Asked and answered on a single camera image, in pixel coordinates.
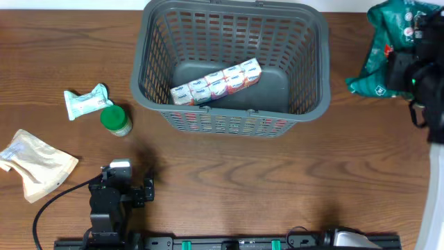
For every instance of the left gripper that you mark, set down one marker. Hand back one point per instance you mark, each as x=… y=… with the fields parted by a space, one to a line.
x=139 y=194

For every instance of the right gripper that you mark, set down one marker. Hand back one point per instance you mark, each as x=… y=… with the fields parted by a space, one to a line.
x=399 y=64

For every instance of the green coffee bag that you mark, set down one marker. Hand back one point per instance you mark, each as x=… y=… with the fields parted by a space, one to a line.
x=395 y=24

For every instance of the tissue multipack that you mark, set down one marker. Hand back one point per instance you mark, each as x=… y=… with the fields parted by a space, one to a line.
x=217 y=84

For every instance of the small white-teal pouch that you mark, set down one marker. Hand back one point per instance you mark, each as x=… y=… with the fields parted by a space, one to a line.
x=81 y=105

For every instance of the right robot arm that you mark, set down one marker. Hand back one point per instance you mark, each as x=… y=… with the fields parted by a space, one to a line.
x=426 y=110

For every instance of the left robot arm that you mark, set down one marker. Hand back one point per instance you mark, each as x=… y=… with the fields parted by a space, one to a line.
x=110 y=225

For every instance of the green-lid jar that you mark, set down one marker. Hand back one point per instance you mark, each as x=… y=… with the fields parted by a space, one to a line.
x=116 y=120

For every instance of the beige paper pouch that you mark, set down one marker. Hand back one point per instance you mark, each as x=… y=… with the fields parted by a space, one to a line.
x=42 y=167

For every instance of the grey plastic basket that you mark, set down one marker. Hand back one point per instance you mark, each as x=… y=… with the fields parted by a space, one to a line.
x=180 y=41

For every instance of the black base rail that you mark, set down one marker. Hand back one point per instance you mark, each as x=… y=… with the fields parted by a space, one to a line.
x=169 y=243

